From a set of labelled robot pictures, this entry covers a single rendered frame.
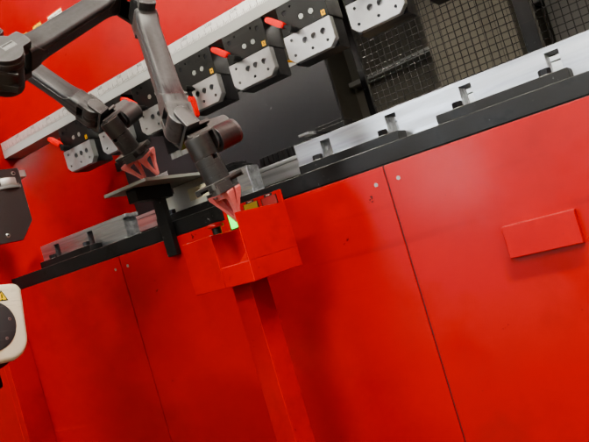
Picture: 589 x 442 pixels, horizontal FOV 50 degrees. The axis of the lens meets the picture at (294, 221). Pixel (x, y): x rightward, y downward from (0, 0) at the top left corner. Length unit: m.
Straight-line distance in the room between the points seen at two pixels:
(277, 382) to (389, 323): 0.33
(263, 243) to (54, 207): 1.54
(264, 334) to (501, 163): 0.63
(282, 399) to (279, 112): 1.29
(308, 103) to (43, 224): 1.17
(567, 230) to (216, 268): 0.74
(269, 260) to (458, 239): 0.43
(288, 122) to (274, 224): 1.05
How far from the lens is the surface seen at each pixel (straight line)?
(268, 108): 2.46
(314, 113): 2.35
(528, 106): 1.41
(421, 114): 1.60
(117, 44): 2.21
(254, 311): 1.42
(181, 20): 2.02
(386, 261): 1.54
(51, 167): 2.82
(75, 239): 2.45
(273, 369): 1.43
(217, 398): 1.96
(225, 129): 1.39
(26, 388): 2.57
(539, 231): 1.40
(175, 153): 2.08
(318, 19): 1.74
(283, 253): 1.40
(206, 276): 1.43
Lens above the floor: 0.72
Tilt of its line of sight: 2 degrees up
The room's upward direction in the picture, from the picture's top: 16 degrees counter-clockwise
